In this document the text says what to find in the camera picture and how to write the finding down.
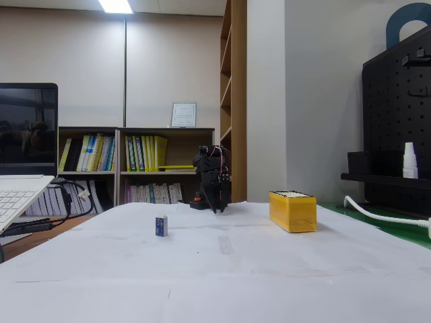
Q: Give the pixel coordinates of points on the white power strip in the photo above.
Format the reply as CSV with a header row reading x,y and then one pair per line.
x,y
429,228

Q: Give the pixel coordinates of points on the ceiling light panel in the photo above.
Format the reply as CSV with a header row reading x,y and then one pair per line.
x,y
115,5

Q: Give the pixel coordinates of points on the wide yellow binder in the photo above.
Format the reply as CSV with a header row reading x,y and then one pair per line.
x,y
161,153

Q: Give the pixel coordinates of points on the black pegboard shelf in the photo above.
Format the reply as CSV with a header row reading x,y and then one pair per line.
x,y
380,180

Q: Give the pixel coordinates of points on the black pegboard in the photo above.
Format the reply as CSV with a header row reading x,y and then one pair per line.
x,y
394,111

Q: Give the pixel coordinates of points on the framed white certificate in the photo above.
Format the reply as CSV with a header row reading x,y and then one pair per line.
x,y
184,115

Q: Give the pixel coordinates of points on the low wooden bookshelf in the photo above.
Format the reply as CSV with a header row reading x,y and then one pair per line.
x,y
182,148
87,129

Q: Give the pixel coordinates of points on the flat yellow folder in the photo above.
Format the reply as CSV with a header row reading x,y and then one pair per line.
x,y
176,167

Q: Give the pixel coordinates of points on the blue arch sign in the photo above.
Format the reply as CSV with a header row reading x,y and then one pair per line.
x,y
392,27

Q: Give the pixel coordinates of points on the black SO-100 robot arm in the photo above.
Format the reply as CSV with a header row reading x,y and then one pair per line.
x,y
212,156

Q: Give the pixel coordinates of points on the tall wooden bookshelf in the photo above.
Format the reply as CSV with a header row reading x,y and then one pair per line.
x,y
237,101

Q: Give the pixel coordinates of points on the black cup holder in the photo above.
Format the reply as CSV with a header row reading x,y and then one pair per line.
x,y
358,163

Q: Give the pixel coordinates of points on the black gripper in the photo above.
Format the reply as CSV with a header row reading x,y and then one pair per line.
x,y
213,184

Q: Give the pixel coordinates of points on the green desk mat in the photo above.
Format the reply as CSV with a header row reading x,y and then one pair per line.
x,y
387,228

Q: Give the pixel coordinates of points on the yellow rectangular box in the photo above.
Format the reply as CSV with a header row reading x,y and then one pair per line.
x,y
296,213

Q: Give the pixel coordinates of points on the small white bottle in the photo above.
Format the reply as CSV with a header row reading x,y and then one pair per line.
x,y
410,161

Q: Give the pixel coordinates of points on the white paper table cover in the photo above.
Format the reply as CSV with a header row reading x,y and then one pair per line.
x,y
215,269

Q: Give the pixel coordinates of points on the small blue block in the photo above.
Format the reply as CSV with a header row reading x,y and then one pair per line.
x,y
161,226

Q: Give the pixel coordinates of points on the orange black table clamp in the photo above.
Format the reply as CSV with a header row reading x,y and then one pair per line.
x,y
197,199

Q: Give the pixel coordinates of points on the white laptop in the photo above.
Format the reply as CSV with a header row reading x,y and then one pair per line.
x,y
27,131

